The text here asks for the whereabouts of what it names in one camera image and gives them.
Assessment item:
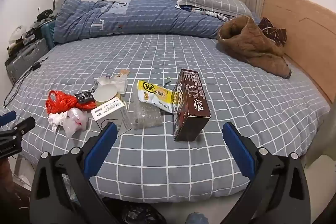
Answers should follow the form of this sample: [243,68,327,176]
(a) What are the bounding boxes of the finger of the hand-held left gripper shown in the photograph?
[0,116,36,138]
[0,111,17,127]

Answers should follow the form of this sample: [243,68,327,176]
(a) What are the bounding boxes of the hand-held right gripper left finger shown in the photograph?
[29,122,118,224]

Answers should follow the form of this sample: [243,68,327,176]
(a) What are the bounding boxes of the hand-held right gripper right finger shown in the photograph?
[222,122,311,224]

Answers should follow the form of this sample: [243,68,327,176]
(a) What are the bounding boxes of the small white box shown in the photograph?
[91,97,126,136]

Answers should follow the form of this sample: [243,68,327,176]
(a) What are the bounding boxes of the clear plastic bag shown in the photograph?
[63,108,88,138]

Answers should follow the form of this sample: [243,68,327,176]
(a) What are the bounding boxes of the white tissue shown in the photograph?
[48,112,69,132]

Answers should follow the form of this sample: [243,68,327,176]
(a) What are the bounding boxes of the red plastic bag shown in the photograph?
[46,90,96,115]

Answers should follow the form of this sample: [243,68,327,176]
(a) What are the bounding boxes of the yellow paper cup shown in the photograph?
[93,84,121,107]

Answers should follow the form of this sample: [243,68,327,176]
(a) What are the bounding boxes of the black snack packet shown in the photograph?
[74,89,97,104]

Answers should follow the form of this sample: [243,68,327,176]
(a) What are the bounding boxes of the dark brown carton box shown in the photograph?
[172,69,211,142]

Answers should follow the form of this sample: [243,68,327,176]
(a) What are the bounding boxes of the yellow white snack packet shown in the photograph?
[137,80,174,114]

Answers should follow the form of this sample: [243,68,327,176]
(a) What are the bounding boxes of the black lined trash bin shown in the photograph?
[101,198,167,224]

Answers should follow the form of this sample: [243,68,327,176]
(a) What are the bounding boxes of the grey checked bed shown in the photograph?
[0,32,331,205]

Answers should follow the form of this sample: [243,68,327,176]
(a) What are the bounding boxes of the grey suitcase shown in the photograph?
[5,38,50,84]

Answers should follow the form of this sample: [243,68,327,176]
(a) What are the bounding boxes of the beige furniture panel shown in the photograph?
[302,145,336,214]

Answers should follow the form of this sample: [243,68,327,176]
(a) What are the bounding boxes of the blue slipper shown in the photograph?
[186,212,210,224]

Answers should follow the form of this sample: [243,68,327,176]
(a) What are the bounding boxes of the white plastic item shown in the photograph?
[9,26,27,42]

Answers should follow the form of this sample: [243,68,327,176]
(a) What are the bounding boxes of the teal suitcase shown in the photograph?
[41,20,57,50]

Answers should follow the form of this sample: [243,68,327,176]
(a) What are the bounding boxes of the brown fleece coat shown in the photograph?
[217,15,292,79]

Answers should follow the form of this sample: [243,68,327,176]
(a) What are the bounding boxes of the dark tangled items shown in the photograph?
[36,9,57,23]

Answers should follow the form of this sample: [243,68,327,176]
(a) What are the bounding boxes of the brown patterned cushion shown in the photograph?
[258,17,287,46]

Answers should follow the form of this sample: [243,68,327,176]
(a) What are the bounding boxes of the blue striped quilt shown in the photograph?
[54,0,229,43]

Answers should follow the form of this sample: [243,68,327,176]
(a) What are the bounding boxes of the tan headboard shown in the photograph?
[261,0,336,104]

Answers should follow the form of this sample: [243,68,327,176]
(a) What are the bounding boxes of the striped blue cloth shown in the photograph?
[178,4,229,23]

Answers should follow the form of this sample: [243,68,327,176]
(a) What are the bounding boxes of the black cable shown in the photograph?
[3,57,49,107]

